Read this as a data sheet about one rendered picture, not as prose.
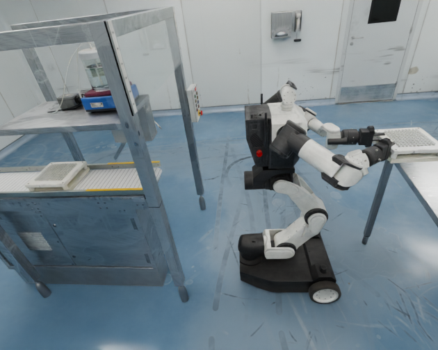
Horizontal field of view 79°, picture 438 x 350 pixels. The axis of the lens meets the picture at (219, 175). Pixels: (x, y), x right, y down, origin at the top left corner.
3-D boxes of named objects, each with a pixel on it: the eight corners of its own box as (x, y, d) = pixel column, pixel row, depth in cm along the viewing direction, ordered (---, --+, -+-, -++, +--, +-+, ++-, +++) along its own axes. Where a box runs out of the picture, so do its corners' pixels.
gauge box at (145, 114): (157, 132, 155) (149, 99, 144) (152, 141, 147) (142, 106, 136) (122, 134, 158) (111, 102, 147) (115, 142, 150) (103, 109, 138)
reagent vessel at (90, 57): (128, 81, 132) (117, 39, 122) (116, 90, 120) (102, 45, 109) (100, 83, 134) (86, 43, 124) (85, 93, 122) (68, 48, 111)
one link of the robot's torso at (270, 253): (264, 261, 186) (264, 248, 178) (262, 239, 202) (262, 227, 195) (294, 260, 184) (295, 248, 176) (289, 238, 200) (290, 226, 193)
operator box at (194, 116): (201, 114, 227) (196, 83, 213) (197, 122, 213) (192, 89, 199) (194, 114, 228) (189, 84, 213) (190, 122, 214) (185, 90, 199)
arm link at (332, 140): (345, 143, 154) (324, 143, 157) (347, 126, 148) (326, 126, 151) (348, 153, 145) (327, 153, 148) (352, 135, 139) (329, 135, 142)
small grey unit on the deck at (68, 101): (87, 103, 139) (83, 92, 135) (81, 108, 133) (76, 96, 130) (67, 105, 140) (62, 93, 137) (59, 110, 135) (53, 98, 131)
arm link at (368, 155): (374, 146, 125) (357, 155, 121) (380, 168, 126) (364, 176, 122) (354, 150, 135) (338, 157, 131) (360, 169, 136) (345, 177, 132)
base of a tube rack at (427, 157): (416, 138, 150) (417, 134, 149) (443, 161, 130) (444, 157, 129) (370, 140, 153) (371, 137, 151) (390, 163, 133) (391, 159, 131)
